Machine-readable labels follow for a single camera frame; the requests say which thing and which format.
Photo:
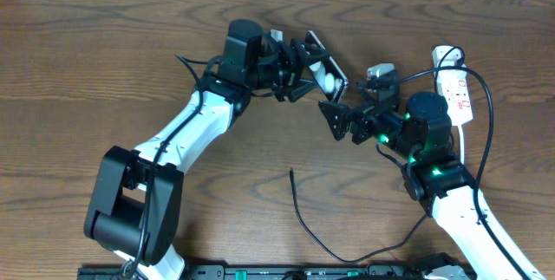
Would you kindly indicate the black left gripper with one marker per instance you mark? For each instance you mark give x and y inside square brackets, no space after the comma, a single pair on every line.
[296,68]

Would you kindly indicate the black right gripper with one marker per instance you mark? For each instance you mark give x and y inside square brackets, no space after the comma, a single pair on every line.
[345,116]

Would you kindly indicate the black flip smartphone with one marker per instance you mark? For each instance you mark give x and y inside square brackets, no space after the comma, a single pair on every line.
[327,74]

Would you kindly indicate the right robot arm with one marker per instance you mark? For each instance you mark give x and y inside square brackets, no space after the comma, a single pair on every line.
[433,175]

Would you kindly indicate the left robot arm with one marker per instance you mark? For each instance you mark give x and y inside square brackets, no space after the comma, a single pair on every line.
[135,206]

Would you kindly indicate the white USB charger adapter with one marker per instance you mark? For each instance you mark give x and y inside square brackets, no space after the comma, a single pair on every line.
[451,59]

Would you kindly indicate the white power strip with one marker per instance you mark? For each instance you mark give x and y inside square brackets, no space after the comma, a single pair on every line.
[452,85]

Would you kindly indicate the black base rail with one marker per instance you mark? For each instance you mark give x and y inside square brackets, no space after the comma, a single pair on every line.
[375,271]

